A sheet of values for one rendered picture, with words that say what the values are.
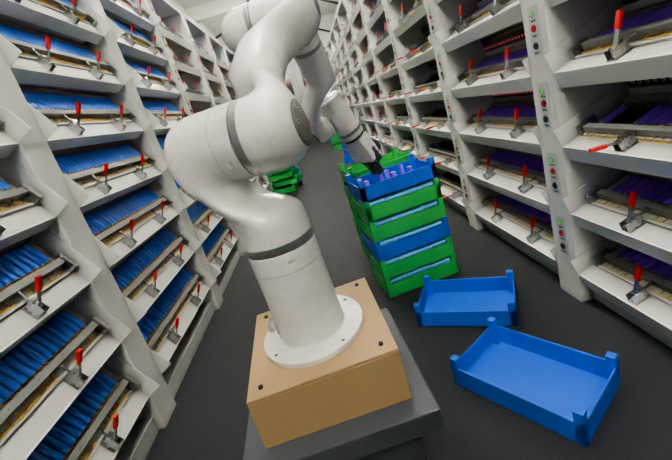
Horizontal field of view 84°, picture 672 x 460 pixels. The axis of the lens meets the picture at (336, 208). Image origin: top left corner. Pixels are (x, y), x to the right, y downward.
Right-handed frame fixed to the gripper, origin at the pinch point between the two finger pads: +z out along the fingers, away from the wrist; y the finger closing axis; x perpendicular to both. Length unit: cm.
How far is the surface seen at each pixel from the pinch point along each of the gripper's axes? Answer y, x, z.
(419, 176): 9.7, 6.9, 11.4
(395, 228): 2.8, -10.7, 20.8
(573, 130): 60, 13, 4
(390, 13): -52, 118, -18
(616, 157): 71, -1, 3
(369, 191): -0.1, -8.2, 3.5
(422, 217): 8.5, -1.6, 24.5
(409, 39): -47, 116, 0
